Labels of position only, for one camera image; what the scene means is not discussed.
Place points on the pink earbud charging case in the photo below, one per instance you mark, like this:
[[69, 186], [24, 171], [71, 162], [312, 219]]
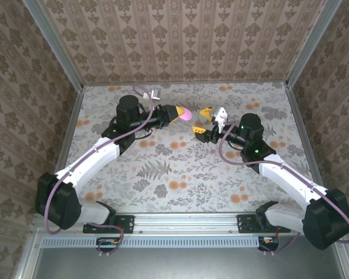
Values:
[[187, 115]]

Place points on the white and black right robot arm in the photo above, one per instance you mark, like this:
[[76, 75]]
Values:
[[296, 180]]

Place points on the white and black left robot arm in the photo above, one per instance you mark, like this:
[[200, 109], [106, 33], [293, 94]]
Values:
[[84, 165]]

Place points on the black connector box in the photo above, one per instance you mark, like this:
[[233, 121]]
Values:
[[106, 243], [269, 243]]

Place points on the grey metal panel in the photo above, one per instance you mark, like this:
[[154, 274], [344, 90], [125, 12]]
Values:
[[177, 264]]

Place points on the thin aluminium wall rail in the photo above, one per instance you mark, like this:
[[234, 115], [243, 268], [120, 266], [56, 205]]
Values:
[[186, 83]]

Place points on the aluminium side rail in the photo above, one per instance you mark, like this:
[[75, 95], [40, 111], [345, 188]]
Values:
[[70, 130], [301, 130]]

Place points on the long aluminium base rail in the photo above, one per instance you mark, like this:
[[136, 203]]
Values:
[[186, 223]]

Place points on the aluminium corner post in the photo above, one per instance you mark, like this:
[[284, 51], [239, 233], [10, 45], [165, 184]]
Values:
[[311, 43], [54, 43]]

